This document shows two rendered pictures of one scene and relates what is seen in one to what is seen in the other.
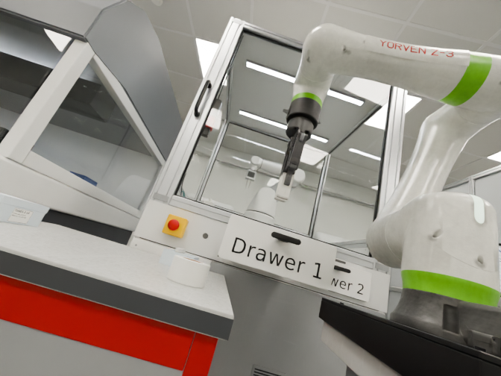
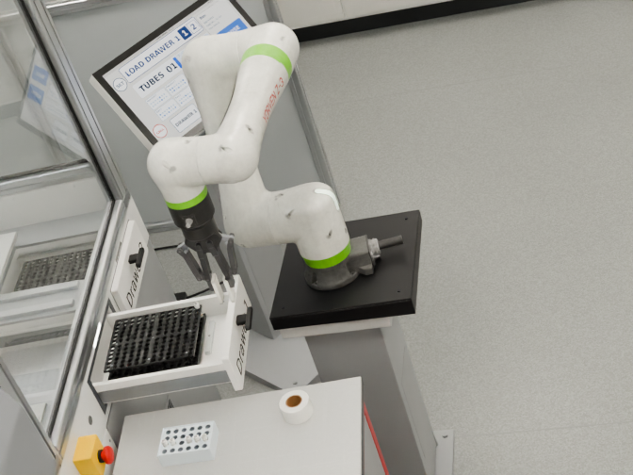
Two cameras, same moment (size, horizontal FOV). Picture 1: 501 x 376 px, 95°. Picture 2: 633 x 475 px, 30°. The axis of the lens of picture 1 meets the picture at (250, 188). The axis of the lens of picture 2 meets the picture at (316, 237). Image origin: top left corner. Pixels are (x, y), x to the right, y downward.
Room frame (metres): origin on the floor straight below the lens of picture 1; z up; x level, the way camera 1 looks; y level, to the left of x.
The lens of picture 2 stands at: (-0.22, 1.88, 2.64)
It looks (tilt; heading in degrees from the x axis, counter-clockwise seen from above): 36 degrees down; 286
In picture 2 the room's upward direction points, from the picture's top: 19 degrees counter-clockwise
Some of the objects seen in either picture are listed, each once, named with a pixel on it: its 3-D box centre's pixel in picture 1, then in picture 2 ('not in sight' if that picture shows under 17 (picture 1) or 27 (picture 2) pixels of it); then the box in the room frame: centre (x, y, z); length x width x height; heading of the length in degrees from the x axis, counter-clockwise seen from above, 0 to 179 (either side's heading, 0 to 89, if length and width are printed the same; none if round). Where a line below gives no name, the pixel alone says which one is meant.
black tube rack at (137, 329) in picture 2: not in sight; (157, 346); (0.80, -0.11, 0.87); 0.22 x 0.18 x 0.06; 2
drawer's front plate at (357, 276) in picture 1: (335, 276); (130, 269); (0.93, -0.42, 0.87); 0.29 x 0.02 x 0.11; 92
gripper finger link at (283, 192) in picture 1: (285, 186); (229, 286); (0.56, -0.09, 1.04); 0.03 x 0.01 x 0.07; 92
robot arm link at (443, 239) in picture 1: (440, 246); (311, 223); (0.41, -0.38, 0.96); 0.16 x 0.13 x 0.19; 174
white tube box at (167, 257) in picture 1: (180, 259); (188, 443); (0.71, 0.13, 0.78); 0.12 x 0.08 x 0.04; 1
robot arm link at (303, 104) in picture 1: (301, 116); (190, 208); (0.57, -0.08, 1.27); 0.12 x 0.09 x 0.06; 92
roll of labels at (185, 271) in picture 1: (188, 271); (296, 407); (0.46, 0.06, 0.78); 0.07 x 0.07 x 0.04
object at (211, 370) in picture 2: not in sight; (154, 349); (0.80, -0.11, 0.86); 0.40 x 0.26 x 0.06; 2
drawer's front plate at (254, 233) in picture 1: (279, 251); (236, 331); (0.60, -0.12, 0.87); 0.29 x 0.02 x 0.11; 92
